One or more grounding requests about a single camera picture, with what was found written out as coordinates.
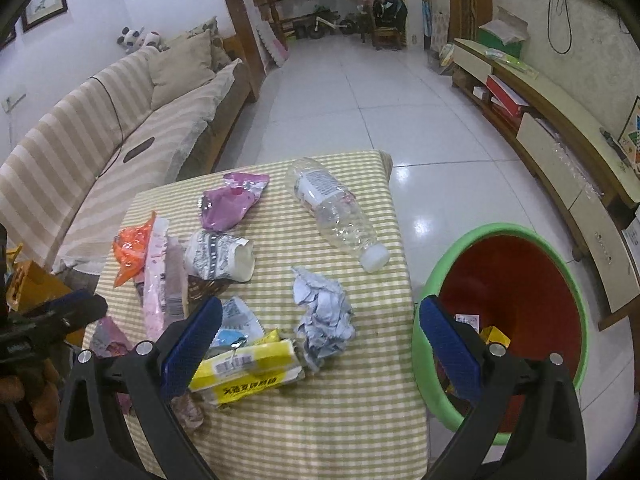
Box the red flat box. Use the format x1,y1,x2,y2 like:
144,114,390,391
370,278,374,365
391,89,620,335
486,74,531,116

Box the black flat device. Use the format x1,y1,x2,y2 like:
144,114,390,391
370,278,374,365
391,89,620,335
122,137,156,163

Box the blue white snack wrapper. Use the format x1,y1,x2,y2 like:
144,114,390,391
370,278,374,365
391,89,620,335
207,297,264,351

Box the striped beige sofa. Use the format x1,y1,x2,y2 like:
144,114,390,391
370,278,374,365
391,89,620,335
0,30,261,291

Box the brown snack wrapper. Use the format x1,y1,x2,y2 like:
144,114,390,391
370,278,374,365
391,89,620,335
186,277,226,306

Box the purple snack wrapper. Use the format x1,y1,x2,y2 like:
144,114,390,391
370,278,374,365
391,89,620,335
199,171,271,232

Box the hanging television cable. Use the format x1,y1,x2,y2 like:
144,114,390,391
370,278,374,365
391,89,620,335
547,0,573,55

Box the yellow checked tablecloth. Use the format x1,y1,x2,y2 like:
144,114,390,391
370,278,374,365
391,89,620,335
82,150,436,480

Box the wooden tv cabinet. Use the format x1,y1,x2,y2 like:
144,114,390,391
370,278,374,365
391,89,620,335
452,37,640,331

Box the white balance bike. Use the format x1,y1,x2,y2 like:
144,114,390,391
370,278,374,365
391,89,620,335
307,7,358,41

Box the patterned pillow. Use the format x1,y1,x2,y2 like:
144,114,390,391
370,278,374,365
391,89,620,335
165,15,221,51

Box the white plush toy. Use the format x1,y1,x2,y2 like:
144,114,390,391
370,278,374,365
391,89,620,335
117,26,163,56

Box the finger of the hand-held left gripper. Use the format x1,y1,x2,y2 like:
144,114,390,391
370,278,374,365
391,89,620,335
0,290,108,361

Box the pink snack wrapper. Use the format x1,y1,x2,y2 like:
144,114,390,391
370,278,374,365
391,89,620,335
134,215,191,343

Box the small yellow wrapper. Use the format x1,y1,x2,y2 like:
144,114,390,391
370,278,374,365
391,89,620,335
477,325,511,348

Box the clear plastic bottle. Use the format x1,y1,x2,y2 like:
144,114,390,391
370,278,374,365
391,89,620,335
285,157,391,273

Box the white paper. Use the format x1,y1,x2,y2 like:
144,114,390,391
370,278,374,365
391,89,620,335
291,266,357,373

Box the large beige pillow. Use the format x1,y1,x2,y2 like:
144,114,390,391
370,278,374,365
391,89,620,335
147,35,218,111

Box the wooden chair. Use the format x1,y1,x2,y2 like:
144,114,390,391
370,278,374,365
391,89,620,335
372,0,408,51

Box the green box with papers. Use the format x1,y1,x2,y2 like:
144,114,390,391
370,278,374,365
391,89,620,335
476,6,530,58

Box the star checkers board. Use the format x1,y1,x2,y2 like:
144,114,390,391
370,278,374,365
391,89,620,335
617,96,640,176

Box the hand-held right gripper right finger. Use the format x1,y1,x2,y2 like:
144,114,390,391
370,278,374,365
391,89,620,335
417,296,587,480

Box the yellow snack packet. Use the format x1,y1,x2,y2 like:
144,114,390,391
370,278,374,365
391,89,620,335
189,329,306,408

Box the green red trash bin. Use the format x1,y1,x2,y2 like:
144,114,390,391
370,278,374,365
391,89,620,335
410,222,590,446

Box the pink foam mats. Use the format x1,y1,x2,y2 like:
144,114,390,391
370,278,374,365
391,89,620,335
255,22,288,68

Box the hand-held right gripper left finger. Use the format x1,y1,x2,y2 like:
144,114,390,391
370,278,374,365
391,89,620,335
52,296,223,480

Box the orange plastic wrapper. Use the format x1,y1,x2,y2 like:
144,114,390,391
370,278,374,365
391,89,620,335
112,211,158,288

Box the white barcode packet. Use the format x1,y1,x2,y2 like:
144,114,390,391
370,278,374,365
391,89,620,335
184,230,256,283

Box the black remote control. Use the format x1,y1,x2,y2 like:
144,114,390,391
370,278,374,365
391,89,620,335
600,129,626,161

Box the yellow toy box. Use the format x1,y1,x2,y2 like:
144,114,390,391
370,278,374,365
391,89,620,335
7,245,73,333

